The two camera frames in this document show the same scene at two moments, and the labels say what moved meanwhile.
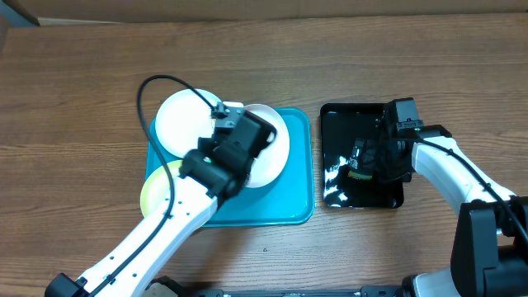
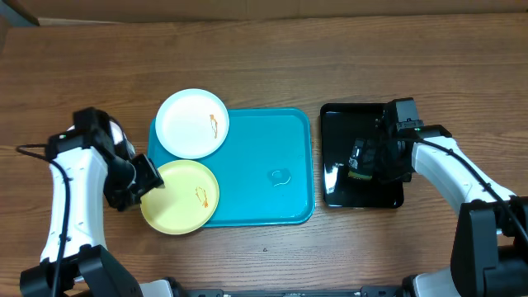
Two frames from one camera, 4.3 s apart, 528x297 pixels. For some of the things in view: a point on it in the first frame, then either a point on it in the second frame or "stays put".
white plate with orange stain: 182,119 stays put
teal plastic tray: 288,198 stays put
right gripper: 405,176 stays put
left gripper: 206,143 → 151,179
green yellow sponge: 356,161 stays put
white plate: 273,158 → 119,135
